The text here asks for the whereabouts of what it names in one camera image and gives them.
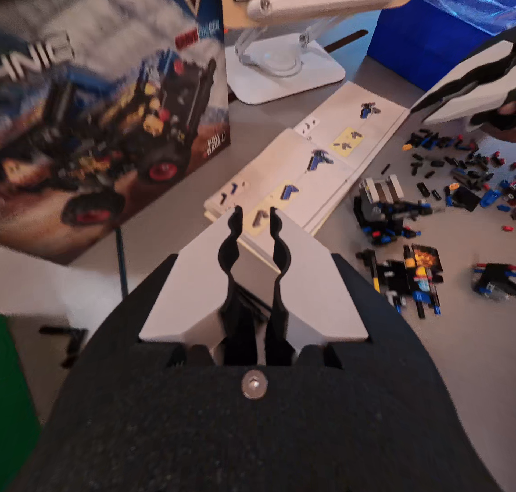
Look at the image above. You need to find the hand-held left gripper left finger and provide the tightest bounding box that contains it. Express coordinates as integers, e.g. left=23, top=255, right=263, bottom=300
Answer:
left=138, top=206, right=259, bottom=365

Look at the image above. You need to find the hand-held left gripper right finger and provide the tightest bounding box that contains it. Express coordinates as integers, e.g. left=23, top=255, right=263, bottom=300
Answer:
left=264, top=207, right=370, bottom=365

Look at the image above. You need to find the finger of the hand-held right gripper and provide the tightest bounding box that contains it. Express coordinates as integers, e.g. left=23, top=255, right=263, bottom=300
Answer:
left=420, top=66, right=516, bottom=126
left=410, top=41, right=516, bottom=113

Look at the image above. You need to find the pile of small lego pieces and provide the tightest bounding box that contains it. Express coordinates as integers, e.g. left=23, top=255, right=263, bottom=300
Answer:
left=381, top=128, right=516, bottom=233

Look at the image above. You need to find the black lego beam assembly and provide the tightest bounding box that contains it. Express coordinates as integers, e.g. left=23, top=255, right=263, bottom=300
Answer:
left=471, top=262, right=516, bottom=301

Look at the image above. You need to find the long black lego axle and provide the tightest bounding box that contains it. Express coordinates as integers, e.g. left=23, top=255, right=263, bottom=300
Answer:
left=114, top=226, right=130, bottom=300

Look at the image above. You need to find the partly built lego truck chassis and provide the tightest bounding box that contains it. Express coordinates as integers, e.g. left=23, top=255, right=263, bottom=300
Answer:
left=353, top=174, right=445, bottom=320

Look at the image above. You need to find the lego set box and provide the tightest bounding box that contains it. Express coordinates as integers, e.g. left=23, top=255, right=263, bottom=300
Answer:
left=0, top=0, right=231, bottom=265

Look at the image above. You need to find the blue plastic bin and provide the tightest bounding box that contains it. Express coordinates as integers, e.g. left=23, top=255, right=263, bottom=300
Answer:
left=366, top=0, right=516, bottom=93

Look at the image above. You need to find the open instruction booklet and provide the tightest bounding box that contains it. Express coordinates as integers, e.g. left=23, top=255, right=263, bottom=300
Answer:
left=203, top=81, right=413, bottom=272

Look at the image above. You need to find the white stand with wooden board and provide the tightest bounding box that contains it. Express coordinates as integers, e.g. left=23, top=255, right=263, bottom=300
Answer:
left=220, top=0, right=428, bottom=105

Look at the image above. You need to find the green plastic bin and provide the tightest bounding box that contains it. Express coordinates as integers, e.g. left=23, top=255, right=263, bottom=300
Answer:
left=0, top=314, right=42, bottom=492

